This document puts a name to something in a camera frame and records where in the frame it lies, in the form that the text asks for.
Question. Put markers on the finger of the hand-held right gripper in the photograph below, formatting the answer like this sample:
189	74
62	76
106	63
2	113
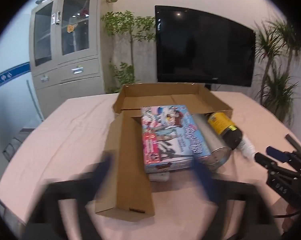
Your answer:
264	160
278	154

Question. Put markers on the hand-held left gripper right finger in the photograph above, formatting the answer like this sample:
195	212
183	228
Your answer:
203	177

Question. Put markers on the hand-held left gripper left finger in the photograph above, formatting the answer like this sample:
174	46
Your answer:
104	175

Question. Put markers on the brown cardboard box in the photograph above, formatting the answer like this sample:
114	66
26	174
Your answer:
130	155

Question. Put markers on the silver metal can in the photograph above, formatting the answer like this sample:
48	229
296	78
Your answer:
211	141

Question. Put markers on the colourful printed toy box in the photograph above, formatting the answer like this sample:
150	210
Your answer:
170	135

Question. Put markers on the yellow label spray bottle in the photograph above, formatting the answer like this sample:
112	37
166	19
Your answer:
223	125

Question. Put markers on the spiky palm plant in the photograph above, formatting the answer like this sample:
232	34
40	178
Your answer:
278	87

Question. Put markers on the dark grey chair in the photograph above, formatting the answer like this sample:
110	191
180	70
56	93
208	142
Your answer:
15	142

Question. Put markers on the thin grey pole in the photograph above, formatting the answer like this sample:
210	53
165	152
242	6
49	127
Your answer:
35	100

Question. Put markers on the grey glass door cabinet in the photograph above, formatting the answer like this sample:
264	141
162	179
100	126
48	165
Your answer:
68	62

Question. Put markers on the black flat television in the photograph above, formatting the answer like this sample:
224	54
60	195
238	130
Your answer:
205	45

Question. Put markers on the leafy green tree plant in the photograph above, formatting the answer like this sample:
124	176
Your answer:
128	27

